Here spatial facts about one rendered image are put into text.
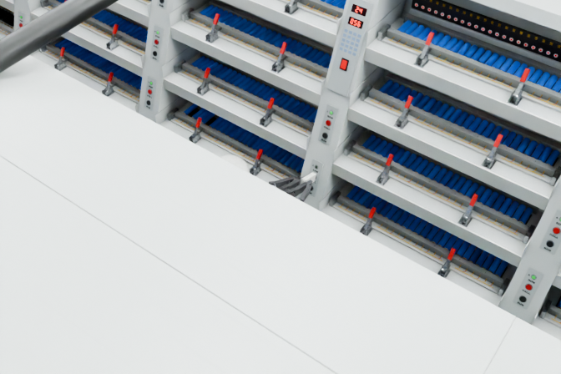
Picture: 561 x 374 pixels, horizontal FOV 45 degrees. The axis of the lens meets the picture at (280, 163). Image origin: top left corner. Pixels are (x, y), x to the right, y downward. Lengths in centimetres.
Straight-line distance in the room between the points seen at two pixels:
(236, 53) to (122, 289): 181
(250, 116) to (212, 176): 168
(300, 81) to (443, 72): 45
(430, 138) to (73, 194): 152
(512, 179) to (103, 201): 149
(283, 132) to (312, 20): 38
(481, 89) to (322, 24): 50
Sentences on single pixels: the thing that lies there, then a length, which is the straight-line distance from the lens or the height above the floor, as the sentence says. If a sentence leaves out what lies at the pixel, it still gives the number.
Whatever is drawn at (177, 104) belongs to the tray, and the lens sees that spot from 252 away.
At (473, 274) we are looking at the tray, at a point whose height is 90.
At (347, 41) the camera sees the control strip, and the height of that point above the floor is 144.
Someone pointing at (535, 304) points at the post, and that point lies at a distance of 200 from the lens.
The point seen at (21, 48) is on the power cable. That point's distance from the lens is 67.
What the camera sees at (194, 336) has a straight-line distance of 40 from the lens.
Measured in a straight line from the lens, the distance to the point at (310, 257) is 48.
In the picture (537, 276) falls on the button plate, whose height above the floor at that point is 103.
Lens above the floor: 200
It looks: 28 degrees down
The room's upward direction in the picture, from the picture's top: 14 degrees clockwise
